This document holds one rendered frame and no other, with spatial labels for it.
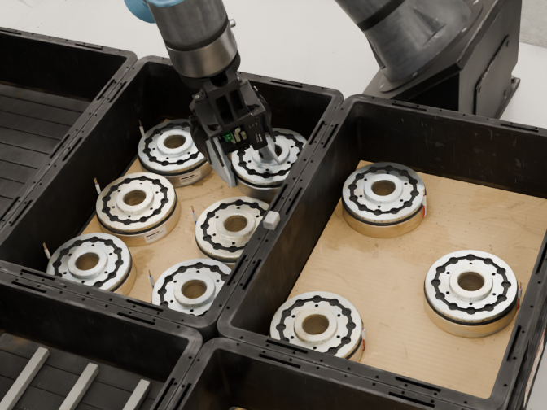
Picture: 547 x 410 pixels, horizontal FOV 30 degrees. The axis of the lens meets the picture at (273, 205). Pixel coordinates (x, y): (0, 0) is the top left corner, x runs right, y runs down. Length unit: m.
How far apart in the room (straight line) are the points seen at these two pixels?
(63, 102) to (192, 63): 0.47
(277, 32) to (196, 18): 0.74
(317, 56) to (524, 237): 0.62
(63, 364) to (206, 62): 0.38
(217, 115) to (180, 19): 0.13
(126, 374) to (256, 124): 0.32
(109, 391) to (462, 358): 0.39
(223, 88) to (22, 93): 0.53
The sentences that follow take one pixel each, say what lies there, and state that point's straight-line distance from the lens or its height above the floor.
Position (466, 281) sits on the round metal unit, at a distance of 1.18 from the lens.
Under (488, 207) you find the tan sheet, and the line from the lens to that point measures 1.28.
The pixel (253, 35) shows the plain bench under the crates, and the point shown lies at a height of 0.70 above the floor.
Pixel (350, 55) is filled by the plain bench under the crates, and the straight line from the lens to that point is 1.73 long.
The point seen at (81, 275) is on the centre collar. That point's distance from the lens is 1.23.
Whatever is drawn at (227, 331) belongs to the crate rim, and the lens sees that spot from 1.05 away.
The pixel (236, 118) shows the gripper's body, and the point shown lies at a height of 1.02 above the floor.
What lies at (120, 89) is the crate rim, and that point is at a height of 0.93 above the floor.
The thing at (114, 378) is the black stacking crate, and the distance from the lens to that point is 1.17.
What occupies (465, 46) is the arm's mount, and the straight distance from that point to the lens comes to 1.37.
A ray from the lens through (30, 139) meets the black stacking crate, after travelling 1.49.
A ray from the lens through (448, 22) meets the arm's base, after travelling 1.42.
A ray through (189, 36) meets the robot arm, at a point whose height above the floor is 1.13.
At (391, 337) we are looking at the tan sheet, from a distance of 1.15.
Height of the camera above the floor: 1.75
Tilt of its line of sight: 45 degrees down
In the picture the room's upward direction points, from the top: 9 degrees counter-clockwise
